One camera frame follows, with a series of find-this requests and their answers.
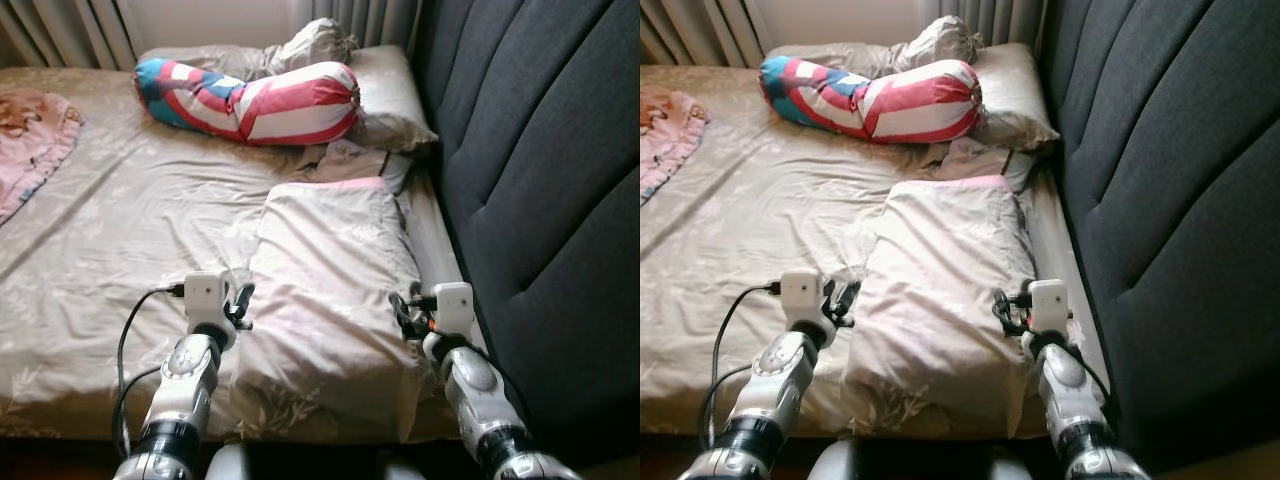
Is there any beige floral pillow pink edge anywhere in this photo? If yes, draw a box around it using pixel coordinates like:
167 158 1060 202
842 175 1041 441
228 177 431 446

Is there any pink cartoon print blanket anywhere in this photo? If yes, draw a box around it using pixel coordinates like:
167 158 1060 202
0 88 83 226
640 85 709 206

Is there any beige floral bed sheet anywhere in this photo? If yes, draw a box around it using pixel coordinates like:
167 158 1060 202
640 65 1111 441
0 65 491 446

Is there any small beige floral pillow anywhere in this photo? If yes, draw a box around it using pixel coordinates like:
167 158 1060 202
298 140 413 196
925 137 1036 193

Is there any dark grey upholstered headboard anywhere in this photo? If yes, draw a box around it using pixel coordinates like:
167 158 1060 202
1040 0 1280 471
415 0 640 471

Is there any red white blue striped bolster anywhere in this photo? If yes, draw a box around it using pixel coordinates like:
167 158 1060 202
133 58 361 147
760 55 984 144

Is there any plain beige pillow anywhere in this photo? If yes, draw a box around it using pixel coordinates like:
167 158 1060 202
335 45 439 153
965 42 1061 151

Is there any crumpled beige pillow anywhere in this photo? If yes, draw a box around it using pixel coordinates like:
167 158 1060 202
140 18 358 81
765 15 986 79

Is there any grey pleated curtain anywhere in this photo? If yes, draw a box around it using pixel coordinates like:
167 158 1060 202
920 0 1046 46
640 0 761 66
0 0 136 71
300 0 421 51

